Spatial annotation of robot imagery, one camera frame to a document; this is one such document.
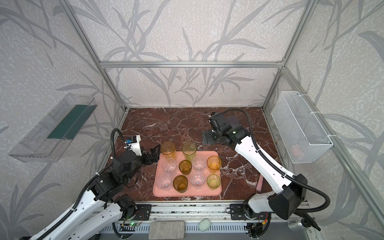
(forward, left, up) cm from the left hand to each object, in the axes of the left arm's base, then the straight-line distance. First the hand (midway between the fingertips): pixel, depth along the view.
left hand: (156, 143), depth 72 cm
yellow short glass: (-2, -30, -21) cm, 37 cm away
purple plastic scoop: (-12, -55, -22) cm, 60 cm away
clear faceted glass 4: (-10, -21, -23) cm, 33 cm away
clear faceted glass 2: (-12, -2, -23) cm, 26 cm away
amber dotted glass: (-3, -13, -21) cm, 25 cm away
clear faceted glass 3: (-1, -21, -22) cm, 31 cm away
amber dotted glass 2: (-13, -11, -22) cm, 27 cm away
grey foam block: (-34, -7, -20) cm, 39 cm away
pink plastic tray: (-7, -12, -22) cm, 26 cm away
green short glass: (-11, -29, -23) cm, 39 cm away
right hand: (+8, -27, 0) cm, 28 cm away
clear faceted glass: (-4, -4, -18) cm, 19 cm away
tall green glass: (+3, -15, -13) cm, 20 cm away
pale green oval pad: (-32, -24, -21) cm, 45 cm away
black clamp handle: (-31, -65, -7) cm, 72 cm away
